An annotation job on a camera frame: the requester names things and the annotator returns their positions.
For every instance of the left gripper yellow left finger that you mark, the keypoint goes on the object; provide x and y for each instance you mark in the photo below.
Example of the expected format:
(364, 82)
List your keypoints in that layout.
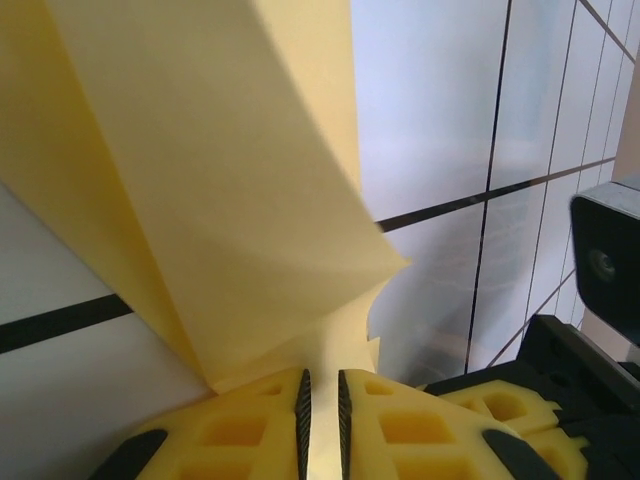
(235, 435)

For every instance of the yellow cloth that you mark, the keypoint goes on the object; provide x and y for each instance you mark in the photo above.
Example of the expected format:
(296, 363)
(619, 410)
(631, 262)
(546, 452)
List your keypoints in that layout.
(200, 175)

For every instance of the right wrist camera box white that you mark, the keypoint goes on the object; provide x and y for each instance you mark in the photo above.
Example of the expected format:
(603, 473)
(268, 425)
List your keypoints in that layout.
(607, 260)

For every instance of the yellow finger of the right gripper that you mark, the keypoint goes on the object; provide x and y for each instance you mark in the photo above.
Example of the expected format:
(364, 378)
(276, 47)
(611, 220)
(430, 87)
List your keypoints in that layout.
(560, 452)
(505, 405)

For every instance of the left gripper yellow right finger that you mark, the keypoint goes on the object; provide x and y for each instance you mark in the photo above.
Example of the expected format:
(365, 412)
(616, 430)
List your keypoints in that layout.
(415, 435)

